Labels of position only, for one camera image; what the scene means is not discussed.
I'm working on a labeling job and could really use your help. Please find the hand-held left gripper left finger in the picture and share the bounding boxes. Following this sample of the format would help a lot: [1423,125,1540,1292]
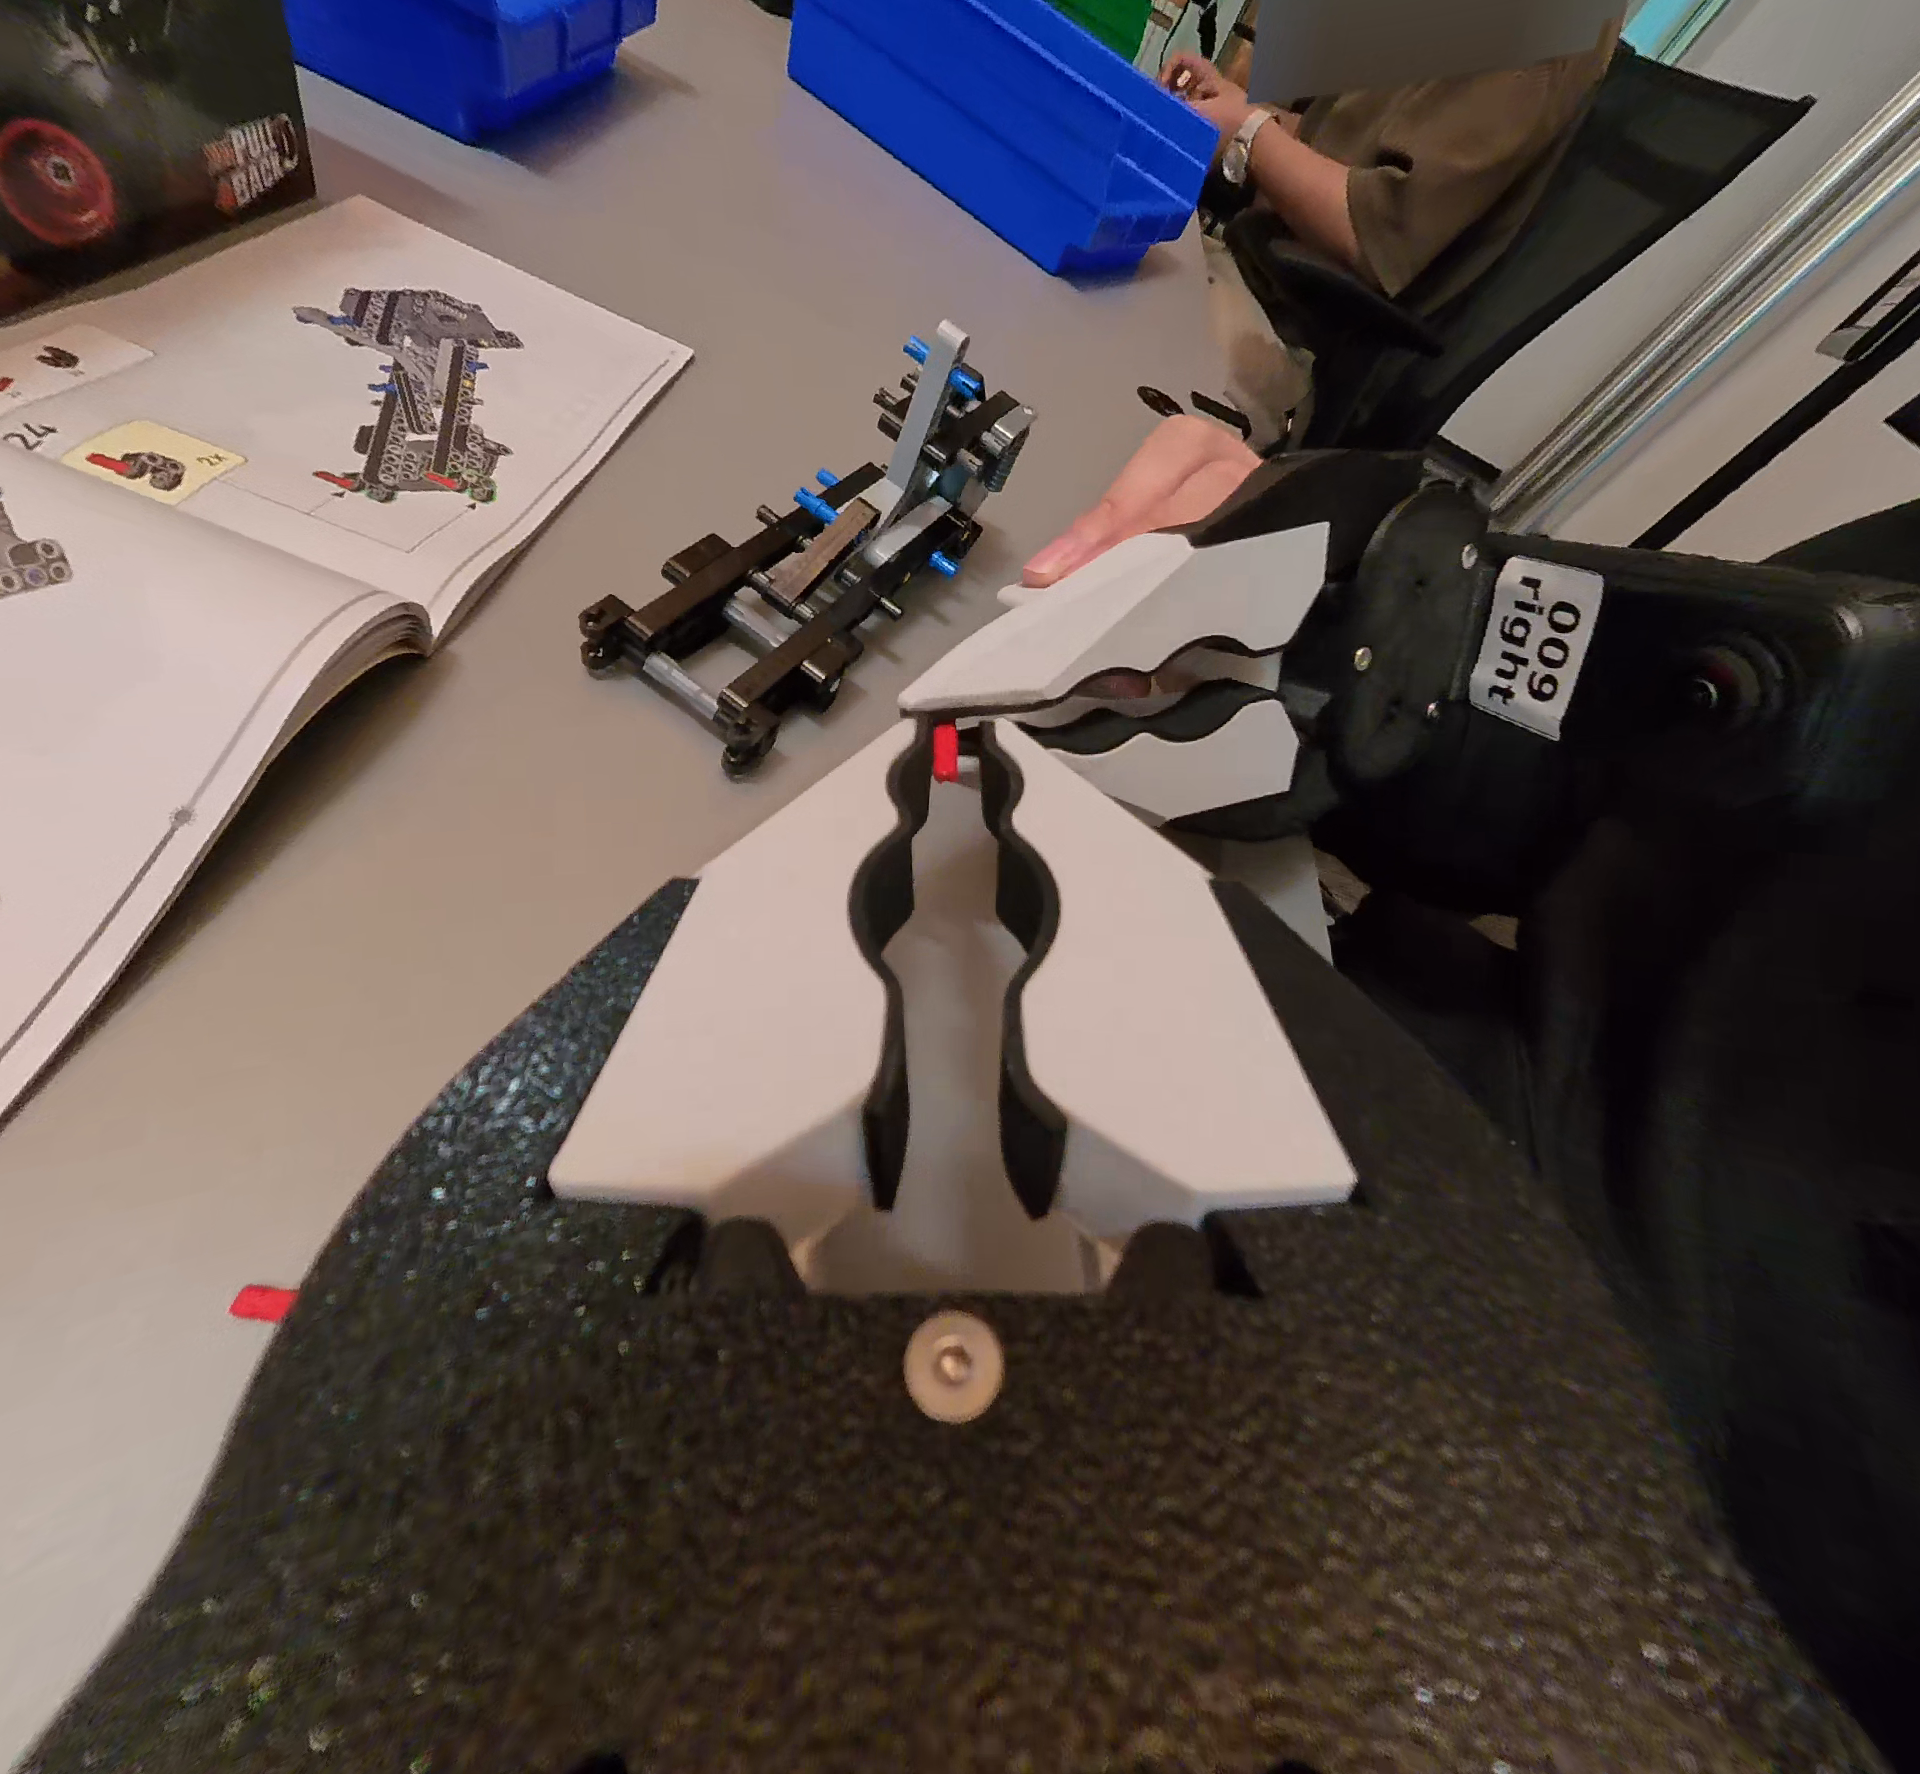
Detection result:
[548,721,939,1289]

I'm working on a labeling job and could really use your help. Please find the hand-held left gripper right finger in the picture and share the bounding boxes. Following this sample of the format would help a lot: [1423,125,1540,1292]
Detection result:
[980,721,1362,1295]

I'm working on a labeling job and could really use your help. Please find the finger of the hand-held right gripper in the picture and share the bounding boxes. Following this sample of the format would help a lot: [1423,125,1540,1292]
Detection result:
[1034,695,1305,804]
[898,521,1333,745]

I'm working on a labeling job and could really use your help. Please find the grey desk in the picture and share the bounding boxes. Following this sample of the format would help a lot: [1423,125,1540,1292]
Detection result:
[0,0,1328,1774]

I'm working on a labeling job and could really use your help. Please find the person's right hand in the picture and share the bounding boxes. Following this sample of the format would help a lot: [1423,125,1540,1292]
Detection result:
[1021,421,1269,591]

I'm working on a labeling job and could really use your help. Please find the black toy brick chassis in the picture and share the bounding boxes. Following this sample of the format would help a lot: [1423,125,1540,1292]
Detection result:
[579,319,1040,776]

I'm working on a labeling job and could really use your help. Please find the metal pole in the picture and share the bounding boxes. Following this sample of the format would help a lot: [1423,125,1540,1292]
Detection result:
[1492,77,1920,525]

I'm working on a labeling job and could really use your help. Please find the black office chair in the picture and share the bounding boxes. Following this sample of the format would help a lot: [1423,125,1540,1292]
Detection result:
[1223,42,1817,461]

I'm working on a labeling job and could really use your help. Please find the open instruction booklet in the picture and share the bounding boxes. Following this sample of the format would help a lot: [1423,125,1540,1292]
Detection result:
[0,197,695,1121]

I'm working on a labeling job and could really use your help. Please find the dark toy set box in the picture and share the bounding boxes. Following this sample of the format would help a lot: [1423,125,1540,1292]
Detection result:
[0,0,320,321]

